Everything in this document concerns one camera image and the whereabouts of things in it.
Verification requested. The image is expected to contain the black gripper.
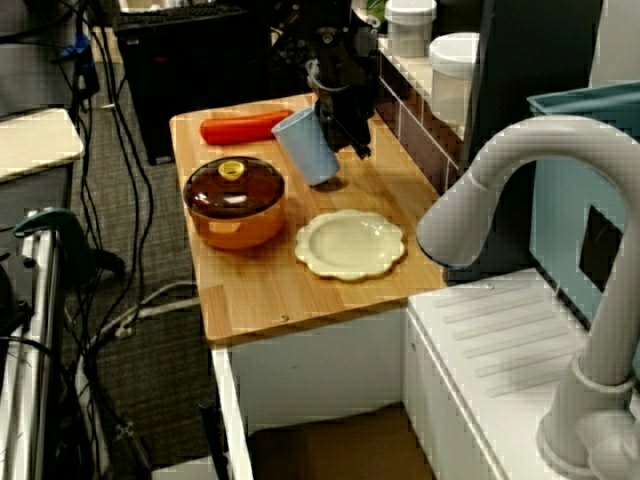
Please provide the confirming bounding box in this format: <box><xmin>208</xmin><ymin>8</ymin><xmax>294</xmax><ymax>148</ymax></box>
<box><xmin>307</xmin><ymin>47</ymin><xmax>380</xmax><ymax>160</ymax></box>

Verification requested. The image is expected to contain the light blue plastic cup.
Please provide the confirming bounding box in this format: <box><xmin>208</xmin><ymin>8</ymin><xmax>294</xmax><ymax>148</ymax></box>
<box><xmin>271</xmin><ymin>106</ymin><xmax>342</xmax><ymax>187</ymax></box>

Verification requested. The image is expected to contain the red toy sausage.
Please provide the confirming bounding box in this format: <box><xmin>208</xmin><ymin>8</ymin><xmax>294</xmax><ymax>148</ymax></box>
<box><xmin>199</xmin><ymin>109</ymin><xmax>295</xmax><ymax>147</ymax></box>

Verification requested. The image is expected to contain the white lidded canister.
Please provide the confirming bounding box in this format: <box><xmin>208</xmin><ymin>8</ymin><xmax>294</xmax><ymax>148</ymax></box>
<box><xmin>428</xmin><ymin>32</ymin><xmax>481</xmax><ymax>126</ymax></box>

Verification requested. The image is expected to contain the cream flower-shaped plate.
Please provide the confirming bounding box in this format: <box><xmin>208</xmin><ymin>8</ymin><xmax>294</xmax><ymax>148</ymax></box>
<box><xmin>294</xmin><ymin>208</ymin><xmax>407</xmax><ymax>281</ymax></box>

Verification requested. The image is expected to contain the white jar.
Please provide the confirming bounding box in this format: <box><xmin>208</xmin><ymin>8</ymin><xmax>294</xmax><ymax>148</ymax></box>
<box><xmin>383</xmin><ymin>0</ymin><xmax>438</xmax><ymax>59</ymax></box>

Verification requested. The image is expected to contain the brown lid with yellow knob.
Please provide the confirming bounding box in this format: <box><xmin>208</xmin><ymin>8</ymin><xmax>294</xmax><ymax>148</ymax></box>
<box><xmin>182</xmin><ymin>155</ymin><xmax>286</xmax><ymax>219</ymax></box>

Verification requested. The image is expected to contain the orange toy pot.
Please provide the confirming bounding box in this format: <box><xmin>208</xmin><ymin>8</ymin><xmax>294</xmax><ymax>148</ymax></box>
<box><xmin>185</xmin><ymin>197</ymin><xmax>287</xmax><ymax>251</ymax></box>

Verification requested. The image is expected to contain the black computer tower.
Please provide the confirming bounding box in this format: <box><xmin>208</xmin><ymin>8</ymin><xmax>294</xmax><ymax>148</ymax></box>
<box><xmin>114</xmin><ymin>4</ymin><xmax>275</xmax><ymax>166</ymax></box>

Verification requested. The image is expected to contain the black upright panel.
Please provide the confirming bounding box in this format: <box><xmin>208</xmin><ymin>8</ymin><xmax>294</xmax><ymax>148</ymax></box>
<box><xmin>462</xmin><ymin>0</ymin><xmax>604</xmax><ymax>271</ymax></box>

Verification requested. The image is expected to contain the grey toy faucet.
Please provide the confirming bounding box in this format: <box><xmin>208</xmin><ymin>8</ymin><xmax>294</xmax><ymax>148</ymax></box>
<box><xmin>415</xmin><ymin>114</ymin><xmax>640</xmax><ymax>480</ymax></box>

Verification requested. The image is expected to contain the teal box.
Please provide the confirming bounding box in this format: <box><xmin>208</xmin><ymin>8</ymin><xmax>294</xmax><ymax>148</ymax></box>
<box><xmin>527</xmin><ymin>79</ymin><xmax>640</xmax><ymax>326</ymax></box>

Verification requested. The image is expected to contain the white toy kitchen cabinet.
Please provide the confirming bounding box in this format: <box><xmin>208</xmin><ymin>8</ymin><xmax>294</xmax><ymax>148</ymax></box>
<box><xmin>212</xmin><ymin>299</ymin><xmax>416</xmax><ymax>480</ymax></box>

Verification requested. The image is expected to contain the white toy sink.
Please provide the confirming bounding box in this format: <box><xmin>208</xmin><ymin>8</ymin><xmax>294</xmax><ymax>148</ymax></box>
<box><xmin>404</xmin><ymin>267</ymin><xmax>640</xmax><ymax>480</ymax></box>

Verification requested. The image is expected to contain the cream board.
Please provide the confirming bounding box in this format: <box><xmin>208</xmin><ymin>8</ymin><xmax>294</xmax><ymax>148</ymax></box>
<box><xmin>0</xmin><ymin>107</ymin><xmax>85</xmax><ymax>184</ymax></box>

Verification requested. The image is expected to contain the black cable bundle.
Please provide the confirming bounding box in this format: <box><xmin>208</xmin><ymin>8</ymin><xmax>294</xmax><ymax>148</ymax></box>
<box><xmin>72</xmin><ymin>0</ymin><xmax>157</xmax><ymax>351</ymax></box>

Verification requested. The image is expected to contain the grey cable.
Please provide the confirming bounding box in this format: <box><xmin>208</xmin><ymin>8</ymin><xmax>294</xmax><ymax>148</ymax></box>
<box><xmin>89</xmin><ymin>281</ymin><xmax>201</xmax><ymax>351</ymax></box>

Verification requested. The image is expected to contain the aluminium frame rail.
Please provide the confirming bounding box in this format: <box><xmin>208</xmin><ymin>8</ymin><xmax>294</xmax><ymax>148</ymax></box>
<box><xmin>0</xmin><ymin>229</ymin><xmax>66</xmax><ymax>480</ymax></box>

